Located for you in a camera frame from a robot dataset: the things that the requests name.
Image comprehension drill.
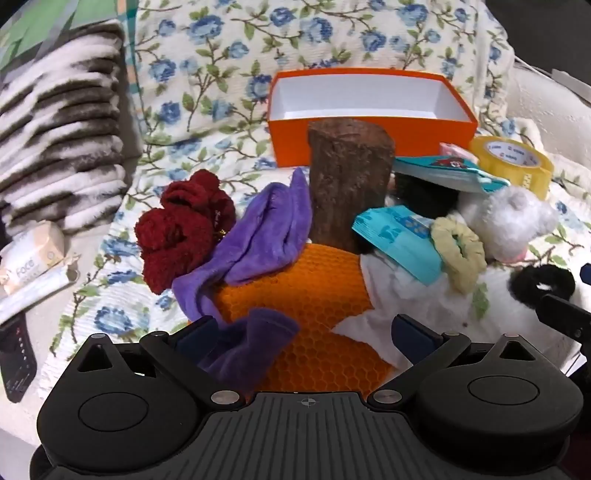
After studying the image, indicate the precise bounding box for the purple fleece cloth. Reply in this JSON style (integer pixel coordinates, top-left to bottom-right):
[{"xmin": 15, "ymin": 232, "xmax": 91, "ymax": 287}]
[{"xmin": 172, "ymin": 168, "xmax": 311, "ymax": 393}]

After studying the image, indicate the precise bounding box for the black fuzzy scrunchie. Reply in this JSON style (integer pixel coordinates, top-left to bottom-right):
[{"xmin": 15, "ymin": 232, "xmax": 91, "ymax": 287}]
[{"xmin": 508, "ymin": 264, "xmax": 576, "ymax": 309}]

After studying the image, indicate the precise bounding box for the white cloth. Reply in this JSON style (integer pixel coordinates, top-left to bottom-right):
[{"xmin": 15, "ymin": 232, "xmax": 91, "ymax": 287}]
[{"xmin": 332, "ymin": 254, "xmax": 579, "ymax": 371}]

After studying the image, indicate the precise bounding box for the pale yellow scrunchie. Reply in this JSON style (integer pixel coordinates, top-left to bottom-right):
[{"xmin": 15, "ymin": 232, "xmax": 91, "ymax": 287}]
[{"xmin": 431, "ymin": 217, "xmax": 487, "ymax": 295}]

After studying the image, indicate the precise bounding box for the teal tissue packet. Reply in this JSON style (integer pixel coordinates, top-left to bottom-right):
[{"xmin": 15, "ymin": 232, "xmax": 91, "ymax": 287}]
[{"xmin": 352, "ymin": 205, "xmax": 443, "ymax": 285}]

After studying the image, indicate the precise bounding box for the white fluffy plush toy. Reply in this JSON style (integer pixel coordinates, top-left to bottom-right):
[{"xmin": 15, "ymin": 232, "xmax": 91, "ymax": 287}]
[{"xmin": 457, "ymin": 186, "xmax": 559, "ymax": 264}]

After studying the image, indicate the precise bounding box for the orange honeycomb silicone mat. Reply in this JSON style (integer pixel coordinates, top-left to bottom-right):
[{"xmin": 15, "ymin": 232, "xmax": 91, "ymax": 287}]
[{"xmin": 213, "ymin": 244, "xmax": 394, "ymax": 397}]

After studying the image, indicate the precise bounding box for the dark red knitted scrunchie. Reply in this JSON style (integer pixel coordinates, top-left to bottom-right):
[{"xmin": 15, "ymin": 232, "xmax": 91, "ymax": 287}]
[{"xmin": 134, "ymin": 169, "xmax": 236, "ymax": 294}]

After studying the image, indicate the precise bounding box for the teal cartoon mask packet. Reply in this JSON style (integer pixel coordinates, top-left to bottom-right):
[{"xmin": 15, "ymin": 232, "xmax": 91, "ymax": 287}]
[{"xmin": 393, "ymin": 156, "xmax": 510, "ymax": 194}]

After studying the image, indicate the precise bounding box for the pink tissue packet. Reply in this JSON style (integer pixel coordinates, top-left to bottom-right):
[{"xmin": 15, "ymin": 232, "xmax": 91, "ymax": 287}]
[{"xmin": 440, "ymin": 143, "xmax": 479, "ymax": 165}]

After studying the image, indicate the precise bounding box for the black round object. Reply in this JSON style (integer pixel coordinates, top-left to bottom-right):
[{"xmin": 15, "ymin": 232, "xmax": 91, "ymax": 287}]
[{"xmin": 394, "ymin": 173, "xmax": 460, "ymax": 219}]

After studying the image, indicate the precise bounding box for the yellow packing tape roll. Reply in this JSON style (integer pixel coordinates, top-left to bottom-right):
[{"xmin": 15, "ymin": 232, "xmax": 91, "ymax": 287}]
[{"xmin": 469, "ymin": 136, "xmax": 554, "ymax": 201}]

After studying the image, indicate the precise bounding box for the black remote control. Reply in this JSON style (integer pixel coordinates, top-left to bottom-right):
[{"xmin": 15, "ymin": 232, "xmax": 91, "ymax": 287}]
[{"xmin": 0, "ymin": 313, "xmax": 37, "ymax": 403}]

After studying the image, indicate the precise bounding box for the beige face product box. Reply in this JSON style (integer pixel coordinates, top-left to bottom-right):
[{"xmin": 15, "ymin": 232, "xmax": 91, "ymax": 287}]
[{"xmin": 1, "ymin": 221, "xmax": 79, "ymax": 324}]

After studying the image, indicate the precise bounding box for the brown wooden log stump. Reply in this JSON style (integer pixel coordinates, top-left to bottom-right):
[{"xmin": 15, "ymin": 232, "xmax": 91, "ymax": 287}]
[{"xmin": 308, "ymin": 118, "xmax": 394, "ymax": 254}]

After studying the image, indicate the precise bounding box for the white embossed cushion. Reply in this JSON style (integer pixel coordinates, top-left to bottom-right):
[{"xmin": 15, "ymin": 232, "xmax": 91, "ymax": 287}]
[{"xmin": 508, "ymin": 59, "xmax": 590, "ymax": 167}]

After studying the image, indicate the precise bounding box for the striped brown white blanket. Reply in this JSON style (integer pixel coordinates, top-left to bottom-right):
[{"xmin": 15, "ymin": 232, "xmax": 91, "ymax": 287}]
[{"xmin": 1, "ymin": 20, "xmax": 127, "ymax": 237}]

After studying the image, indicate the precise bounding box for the orange cardboard box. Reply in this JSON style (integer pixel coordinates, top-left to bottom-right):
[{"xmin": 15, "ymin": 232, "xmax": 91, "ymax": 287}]
[{"xmin": 267, "ymin": 67, "xmax": 478, "ymax": 168}]

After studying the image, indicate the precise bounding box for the green checkered cloth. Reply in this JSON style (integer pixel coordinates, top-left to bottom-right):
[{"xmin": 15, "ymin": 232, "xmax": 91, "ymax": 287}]
[{"xmin": 1, "ymin": 1, "xmax": 138, "ymax": 68}]

